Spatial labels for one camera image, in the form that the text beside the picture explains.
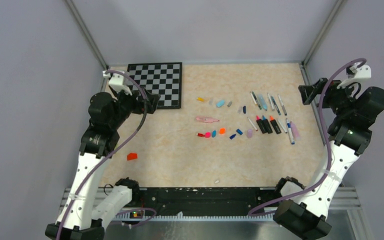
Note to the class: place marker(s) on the black white checkerboard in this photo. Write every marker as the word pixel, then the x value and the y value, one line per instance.
pixel 164 79

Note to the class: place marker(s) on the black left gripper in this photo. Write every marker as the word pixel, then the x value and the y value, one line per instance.
pixel 148 105

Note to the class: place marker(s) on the lilac highlighter cap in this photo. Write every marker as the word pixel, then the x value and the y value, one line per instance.
pixel 249 133

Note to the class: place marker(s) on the lilac highlighter pen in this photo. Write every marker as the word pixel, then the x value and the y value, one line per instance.
pixel 295 131

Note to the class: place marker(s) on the teal gel pen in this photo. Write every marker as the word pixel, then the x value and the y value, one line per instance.
pixel 275 105

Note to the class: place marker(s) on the light blue tape cap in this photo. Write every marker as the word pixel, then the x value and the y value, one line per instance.
pixel 220 103

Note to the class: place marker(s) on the blue capped black highlighter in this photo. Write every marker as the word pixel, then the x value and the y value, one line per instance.
pixel 267 125

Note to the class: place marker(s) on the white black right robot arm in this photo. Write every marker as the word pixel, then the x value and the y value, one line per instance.
pixel 305 210

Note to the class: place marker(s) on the orange highlighter cap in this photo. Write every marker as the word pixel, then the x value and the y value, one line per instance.
pixel 222 131

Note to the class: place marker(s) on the pink capped black highlighter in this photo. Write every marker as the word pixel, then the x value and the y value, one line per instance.
pixel 260 124

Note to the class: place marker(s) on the blue capped white marker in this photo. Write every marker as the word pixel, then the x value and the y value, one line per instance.
pixel 289 131

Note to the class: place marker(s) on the grey capped white marker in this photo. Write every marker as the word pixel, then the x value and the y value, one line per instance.
pixel 272 106

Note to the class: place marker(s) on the green gel pen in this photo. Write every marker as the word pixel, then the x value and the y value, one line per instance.
pixel 257 101

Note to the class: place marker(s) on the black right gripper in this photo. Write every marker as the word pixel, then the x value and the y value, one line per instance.
pixel 308 92

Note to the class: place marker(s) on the orange capped black highlighter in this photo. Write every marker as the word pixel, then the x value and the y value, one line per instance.
pixel 275 125

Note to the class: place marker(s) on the dark blue capped pen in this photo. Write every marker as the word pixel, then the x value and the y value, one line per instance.
pixel 282 105

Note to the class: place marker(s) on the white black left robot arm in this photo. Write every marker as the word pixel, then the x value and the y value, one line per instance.
pixel 79 218

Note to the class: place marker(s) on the yellow capped white pen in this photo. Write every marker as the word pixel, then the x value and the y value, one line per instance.
pixel 253 98

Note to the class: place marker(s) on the red capped white marker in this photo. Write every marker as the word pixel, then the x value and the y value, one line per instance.
pixel 252 124

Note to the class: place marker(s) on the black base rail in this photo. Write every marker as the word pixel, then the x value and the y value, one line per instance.
pixel 202 201

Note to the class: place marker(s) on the pink correction tape pen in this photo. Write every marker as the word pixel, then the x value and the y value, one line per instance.
pixel 205 119

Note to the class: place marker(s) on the light blue correction tape pen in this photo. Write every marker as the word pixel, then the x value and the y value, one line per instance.
pixel 262 102

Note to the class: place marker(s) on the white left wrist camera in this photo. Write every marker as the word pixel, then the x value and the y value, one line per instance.
pixel 117 84

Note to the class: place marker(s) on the small orange block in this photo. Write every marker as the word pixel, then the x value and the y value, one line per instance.
pixel 131 156

